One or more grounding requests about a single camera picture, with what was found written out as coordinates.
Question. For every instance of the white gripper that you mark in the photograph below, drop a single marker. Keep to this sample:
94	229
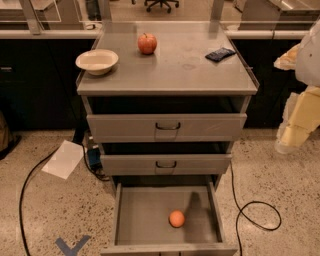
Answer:
309	63

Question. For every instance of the orange fruit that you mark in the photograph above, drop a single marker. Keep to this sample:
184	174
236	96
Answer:
176	219

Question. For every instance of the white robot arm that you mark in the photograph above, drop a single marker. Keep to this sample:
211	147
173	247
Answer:
307	68

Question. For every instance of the grey drawer cabinet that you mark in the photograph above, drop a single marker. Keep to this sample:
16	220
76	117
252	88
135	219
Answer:
175	79

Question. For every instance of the grey middle drawer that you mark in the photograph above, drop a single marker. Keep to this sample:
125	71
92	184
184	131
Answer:
179	164

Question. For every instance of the grey top drawer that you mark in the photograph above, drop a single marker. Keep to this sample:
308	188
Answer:
165	127

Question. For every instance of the grey open bottom drawer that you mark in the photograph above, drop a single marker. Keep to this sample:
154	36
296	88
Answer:
142	228

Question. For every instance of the red apple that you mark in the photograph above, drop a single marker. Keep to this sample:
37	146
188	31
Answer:
147	43

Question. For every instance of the white bowl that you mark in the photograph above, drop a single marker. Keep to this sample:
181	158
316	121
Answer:
97	62

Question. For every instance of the blue power box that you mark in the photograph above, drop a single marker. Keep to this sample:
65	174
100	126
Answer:
94	158

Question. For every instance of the person legs in background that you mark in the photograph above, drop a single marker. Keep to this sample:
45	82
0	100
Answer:
93	10

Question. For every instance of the white paper sheet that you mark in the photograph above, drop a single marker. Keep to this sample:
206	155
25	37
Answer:
64	160

